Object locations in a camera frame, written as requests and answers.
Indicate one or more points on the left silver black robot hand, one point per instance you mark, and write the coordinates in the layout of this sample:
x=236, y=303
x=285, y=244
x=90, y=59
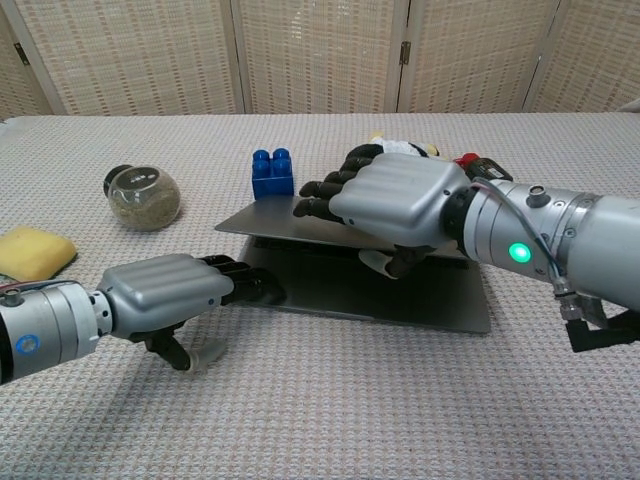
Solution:
x=165, y=295

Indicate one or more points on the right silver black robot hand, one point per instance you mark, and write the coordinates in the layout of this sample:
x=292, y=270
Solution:
x=395, y=200

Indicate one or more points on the silver laptop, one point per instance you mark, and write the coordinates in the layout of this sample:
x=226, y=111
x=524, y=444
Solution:
x=360, y=270

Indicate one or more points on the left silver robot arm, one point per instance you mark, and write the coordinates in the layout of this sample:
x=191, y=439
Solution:
x=45, y=330

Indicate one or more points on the woven folding screen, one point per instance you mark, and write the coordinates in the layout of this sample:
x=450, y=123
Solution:
x=320, y=55

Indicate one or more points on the plush doll black hair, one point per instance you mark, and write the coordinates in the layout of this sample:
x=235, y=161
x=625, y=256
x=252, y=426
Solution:
x=405, y=145

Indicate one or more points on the small dark bottle red cap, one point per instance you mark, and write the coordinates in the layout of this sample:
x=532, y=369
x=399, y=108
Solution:
x=483, y=168

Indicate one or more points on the round glass jar black lid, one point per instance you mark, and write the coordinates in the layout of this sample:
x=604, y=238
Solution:
x=142, y=196

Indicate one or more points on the blue toy building block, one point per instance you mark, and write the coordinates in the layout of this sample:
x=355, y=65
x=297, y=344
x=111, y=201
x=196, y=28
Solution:
x=272, y=174

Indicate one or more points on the yellow sponge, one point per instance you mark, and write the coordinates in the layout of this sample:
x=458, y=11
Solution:
x=35, y=252

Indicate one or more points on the pink woven tablecloth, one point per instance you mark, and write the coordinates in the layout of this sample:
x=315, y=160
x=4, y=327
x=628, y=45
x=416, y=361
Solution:
x=300, y=350

